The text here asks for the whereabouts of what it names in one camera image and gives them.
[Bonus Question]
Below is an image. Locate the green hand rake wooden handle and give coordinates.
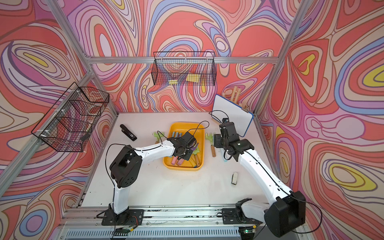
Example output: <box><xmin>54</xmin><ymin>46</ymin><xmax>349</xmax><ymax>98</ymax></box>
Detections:
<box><xmin>206</xmin><ymin>133</ymin><xmax>216</xmax><ymax>158</ymax></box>

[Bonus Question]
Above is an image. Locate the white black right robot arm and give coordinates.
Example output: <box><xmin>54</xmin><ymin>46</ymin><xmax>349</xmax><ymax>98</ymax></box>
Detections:
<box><xmin>214</xmin><ymin>122</ymin><xmax>306</xmax><ymax>238</ymax></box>

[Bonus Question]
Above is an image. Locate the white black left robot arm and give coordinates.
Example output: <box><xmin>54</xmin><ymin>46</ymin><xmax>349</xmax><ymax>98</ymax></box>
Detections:
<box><xmin>97</xmin><ymin>132</ymin><xmax>197</xmax><ymax>226</ymax></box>

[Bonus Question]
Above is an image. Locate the yellow plastic storage box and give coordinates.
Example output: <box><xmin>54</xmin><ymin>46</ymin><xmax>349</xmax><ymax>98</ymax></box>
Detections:
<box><xmin>163</xmin><ymin>122</ymin><xmax>205</xmax><ymax>172</ymax></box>

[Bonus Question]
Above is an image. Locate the blue framed whiteboard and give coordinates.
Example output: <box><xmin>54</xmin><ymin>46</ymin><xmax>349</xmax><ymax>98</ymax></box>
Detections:
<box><xmin>212</xmin><ymin>95</ymin><xmax>254</xmax><ymax>137</ymax></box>

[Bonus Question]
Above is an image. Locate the small white eraser block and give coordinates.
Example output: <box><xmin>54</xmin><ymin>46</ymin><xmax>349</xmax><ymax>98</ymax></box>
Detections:
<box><xmin>231</xmin><ymin>172</ymin><xmax>238</xmax><ymax>185</ymax></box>

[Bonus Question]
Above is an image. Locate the wooden easel stand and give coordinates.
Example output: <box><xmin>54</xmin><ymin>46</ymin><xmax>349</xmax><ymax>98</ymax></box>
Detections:
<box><xmin>210</xmin><ymin>86</ymin><xmax>249</xmax><ymax>120</ymax></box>

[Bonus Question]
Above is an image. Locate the black stapler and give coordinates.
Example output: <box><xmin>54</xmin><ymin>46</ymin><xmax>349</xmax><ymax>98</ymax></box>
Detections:
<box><xmin>120</xmin><ymin>124</ymin><xmax>138</xmax><ymax>141</ymax></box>

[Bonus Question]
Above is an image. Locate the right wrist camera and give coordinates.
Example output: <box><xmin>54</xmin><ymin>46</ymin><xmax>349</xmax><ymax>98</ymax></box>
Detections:
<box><xmin>222</xmin><ymin>118</ymin><xmax>230</xmax><ymax>124</ymax></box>

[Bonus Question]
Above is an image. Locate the black wire basket back wall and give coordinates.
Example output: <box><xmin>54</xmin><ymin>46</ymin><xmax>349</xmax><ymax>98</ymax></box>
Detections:
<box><xmin>151</xmin><ymin>51</ymin><xmax>217</xmax><ymax>86</ymax></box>

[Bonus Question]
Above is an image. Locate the black wire basket wall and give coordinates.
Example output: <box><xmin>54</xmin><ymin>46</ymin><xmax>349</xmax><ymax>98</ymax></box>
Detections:
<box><xmin>31</xmin><ymin>83</ymin><xmax>110</xmax><ymax>152</ymax></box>
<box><xmin>151</xmin><ymin>51</ymin><xmax>217</xmax><ymax>86</ymax></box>

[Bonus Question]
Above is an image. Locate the black wire basket left wall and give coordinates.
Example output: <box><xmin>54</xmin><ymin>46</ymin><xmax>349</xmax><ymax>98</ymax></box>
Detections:
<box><xmin>31</xmin><ymin>83</ymin><xmax>110</xmax><ymax>152</ymax></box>

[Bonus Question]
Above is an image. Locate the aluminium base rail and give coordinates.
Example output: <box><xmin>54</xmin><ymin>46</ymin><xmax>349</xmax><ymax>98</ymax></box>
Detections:
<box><xmin>56</xmin><ymin>203</ymin><xmax>307</xmax><ymax>240</ymax></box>

